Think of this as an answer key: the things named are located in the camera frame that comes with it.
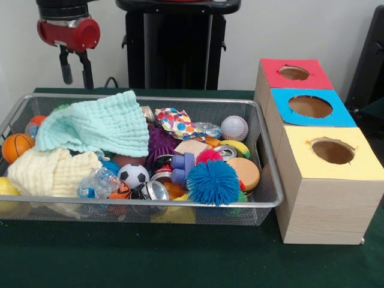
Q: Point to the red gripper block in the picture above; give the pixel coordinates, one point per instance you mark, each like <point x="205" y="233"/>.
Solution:
<point x="69" y="34"/>

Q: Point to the mint knitted cloth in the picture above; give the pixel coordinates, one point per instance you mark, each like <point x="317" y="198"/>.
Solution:
<point x="99" y="126"/>

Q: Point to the cream knitted cloth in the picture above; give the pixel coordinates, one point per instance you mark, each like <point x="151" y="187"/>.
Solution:
<point x="45" y="174"/>

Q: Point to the polka dot patterned cloth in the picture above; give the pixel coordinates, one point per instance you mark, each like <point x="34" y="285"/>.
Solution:
<point x="177" y="123"/>

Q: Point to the blue spiky rubber ball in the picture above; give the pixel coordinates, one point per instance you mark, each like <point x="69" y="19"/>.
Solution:
<point x="213" y="183"/>

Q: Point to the wooden three-hole sorting box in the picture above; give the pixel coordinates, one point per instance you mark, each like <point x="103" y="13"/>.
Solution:
<point x="330" y="210"/>

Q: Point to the orange basketball toy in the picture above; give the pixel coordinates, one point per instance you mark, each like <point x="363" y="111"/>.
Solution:
<point x="16" y="148"/>

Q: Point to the purple spiky ball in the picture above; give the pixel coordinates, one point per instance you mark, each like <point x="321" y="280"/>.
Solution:
<point x="160" y="144"/>

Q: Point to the small soccer ball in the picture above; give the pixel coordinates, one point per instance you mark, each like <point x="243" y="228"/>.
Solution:
<point x="133" y="175"/>

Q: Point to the white baseball toy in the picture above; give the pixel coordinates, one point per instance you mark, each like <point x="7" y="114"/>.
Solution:
<point x="234" y="127"/>

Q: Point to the yellow banana toy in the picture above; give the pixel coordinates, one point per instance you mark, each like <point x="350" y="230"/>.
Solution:
<point x="237" y="148"/>

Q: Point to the toy burger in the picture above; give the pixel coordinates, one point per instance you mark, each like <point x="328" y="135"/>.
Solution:
<point x="244" y="172"/>

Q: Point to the dark green tablecloth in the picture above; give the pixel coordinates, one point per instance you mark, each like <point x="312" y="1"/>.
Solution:
<point x="180" y="261"/>

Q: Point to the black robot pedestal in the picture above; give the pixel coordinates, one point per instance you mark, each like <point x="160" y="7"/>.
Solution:
<point x="180" y="51"/>

